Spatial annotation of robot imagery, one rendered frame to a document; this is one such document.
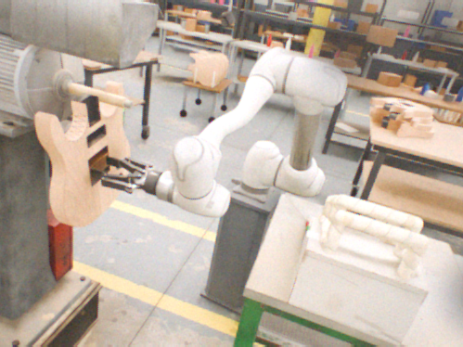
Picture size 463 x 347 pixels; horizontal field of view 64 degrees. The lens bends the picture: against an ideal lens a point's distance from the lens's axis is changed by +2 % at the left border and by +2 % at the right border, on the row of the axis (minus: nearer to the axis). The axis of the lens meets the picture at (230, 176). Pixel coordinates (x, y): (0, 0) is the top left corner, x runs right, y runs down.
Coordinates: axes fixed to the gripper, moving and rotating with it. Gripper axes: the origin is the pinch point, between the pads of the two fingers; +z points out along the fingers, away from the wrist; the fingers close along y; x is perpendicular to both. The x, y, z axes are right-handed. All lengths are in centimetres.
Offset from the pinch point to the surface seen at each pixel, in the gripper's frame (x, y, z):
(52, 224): -45, 9, 33
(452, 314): -13, 0, -107
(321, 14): -67, 689, -3
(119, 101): 19.6, 6.8, -3.3
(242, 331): -26, -19, -55
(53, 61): 26.8, 6.2, 16.9
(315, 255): 6, -15, -67
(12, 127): 8.1, -4.5, 25.6
